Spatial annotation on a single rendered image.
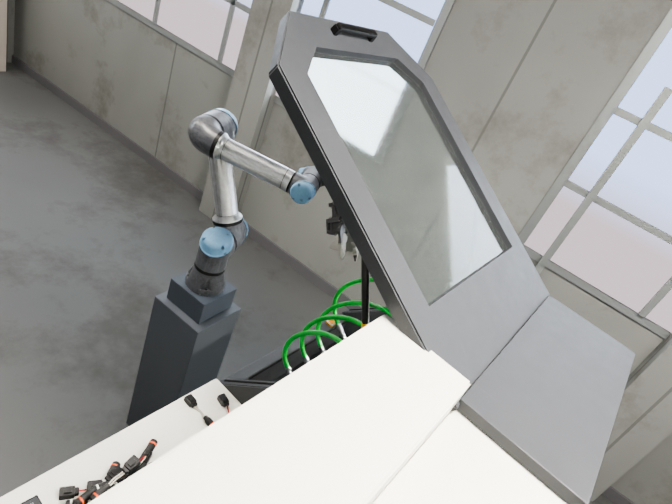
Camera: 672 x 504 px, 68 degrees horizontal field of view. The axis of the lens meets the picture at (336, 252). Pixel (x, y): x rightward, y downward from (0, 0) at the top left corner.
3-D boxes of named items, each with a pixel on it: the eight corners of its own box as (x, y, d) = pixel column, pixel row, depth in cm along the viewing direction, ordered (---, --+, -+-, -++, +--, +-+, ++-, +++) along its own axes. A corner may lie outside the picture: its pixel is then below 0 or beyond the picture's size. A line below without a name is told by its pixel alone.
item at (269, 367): (328, 339, 208) (341, 312, 200) (335, 346, 207) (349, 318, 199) (212, 410, 160) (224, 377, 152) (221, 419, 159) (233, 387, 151)
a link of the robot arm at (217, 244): (188, 264, 182) (196, 234, 175) (205, 248, 194) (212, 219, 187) (218, 278, 182) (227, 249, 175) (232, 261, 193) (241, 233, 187)
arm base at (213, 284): (176, 278, 188) (181, 258, 183) (205, 266, 200) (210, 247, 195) (204, 301, 184) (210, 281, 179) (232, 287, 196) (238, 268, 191)
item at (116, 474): (147, 439, 124) (151, 425, 122) (173, 470, 120) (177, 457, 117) (54, 494, 107) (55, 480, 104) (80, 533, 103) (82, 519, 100)
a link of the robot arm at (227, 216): (208, 255, 193) (188, 113, 168) (224, 239, 206) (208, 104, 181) (237, 258, 191) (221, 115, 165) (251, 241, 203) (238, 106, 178)
